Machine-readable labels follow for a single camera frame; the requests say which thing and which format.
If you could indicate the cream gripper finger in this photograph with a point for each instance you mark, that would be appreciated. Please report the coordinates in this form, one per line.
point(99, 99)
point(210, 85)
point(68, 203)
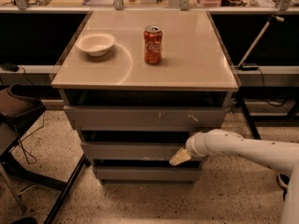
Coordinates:
point(181, 156)

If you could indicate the grey drawer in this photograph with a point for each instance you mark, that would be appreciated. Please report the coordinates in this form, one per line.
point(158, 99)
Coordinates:
point(130, 151)
point(131, 174)
point(143, 119)

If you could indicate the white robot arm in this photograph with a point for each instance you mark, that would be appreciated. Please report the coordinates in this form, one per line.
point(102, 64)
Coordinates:
point(282, 157)

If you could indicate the grey bottom drawer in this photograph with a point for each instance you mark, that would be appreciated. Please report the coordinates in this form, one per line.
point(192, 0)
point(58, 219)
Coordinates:
point(131, 174)

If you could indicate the grey drawer cabinet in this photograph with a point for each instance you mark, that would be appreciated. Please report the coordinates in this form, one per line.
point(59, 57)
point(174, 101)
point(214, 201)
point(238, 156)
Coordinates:
point(193, 73)

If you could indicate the grey top drawer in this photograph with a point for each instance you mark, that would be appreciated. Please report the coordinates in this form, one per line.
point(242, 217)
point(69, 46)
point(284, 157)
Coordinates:
point(143, 119)

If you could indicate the black table leg right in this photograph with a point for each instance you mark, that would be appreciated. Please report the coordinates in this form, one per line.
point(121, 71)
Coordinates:
point(249, 119)

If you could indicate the black white sneaker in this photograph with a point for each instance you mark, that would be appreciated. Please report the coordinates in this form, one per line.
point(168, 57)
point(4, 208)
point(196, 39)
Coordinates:
point(283, 181)

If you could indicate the black power adapter right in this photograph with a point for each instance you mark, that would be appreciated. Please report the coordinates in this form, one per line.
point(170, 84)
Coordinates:
point(248, 66)

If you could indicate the black power adapter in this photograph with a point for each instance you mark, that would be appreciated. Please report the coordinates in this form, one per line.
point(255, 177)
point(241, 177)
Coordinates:
point(248, 66)
point(9, 67)

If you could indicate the red soda can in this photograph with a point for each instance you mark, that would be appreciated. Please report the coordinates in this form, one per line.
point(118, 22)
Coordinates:
point(153, 36)

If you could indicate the white bowl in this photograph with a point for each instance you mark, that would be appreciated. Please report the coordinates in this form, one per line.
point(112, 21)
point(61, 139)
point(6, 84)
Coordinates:
point(95, 44)

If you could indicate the black office chair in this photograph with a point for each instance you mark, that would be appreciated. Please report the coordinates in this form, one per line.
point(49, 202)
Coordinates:
point(18, 113)

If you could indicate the black power adapter left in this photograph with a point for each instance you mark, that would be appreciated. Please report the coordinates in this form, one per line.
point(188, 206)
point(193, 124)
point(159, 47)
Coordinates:
point(9, 67)

